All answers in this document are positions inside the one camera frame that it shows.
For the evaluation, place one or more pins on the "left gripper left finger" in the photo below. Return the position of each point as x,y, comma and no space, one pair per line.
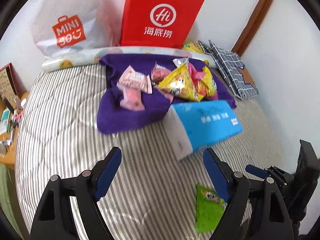
54,218

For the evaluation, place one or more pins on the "green snack packet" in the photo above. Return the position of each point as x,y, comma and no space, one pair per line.
209,209

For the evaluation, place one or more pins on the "grey striped quilt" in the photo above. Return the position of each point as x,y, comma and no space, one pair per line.
153,194

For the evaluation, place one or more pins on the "pink peach snack packet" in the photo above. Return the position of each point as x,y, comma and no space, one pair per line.
132,100

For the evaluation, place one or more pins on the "yellow lemon drink pack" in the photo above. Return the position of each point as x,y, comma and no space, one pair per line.
192,46

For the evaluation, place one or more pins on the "wooden door frame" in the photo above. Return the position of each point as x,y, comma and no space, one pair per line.
253,24

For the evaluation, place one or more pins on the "yellow chips snack bag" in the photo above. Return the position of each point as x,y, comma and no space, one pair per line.
179,84

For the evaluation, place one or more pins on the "blue tissue pack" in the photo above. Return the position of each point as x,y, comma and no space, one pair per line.
193,126

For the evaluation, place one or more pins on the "red white strawberry packet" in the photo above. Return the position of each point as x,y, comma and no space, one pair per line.
180,61

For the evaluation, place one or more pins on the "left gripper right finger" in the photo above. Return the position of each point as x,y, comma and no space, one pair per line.
255,208

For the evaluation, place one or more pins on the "blue plaid folded cloth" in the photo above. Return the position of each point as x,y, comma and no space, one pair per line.
233,70

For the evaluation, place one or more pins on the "brown patterned book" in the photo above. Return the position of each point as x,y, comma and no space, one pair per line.
7,83

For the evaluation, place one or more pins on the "pale pink cake packet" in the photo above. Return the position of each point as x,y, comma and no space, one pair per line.
135,80

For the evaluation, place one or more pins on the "pink crinkled snack packet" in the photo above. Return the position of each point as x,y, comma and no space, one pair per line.
158,74

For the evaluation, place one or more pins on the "purple fleece towel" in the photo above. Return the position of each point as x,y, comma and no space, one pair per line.
111,118

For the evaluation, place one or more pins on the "pink yellow fries bag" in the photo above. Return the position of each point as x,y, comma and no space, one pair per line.
204,83

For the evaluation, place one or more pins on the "red Haidilao paper bag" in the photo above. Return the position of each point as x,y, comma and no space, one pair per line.
158,23

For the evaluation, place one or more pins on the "duck print rolled sheet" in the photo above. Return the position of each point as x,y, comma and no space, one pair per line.
92,56

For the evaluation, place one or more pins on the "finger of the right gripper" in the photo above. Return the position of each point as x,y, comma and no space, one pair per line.
258,172

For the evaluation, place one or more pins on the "white Miniso plastic bag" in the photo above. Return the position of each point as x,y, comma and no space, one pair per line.
65,26

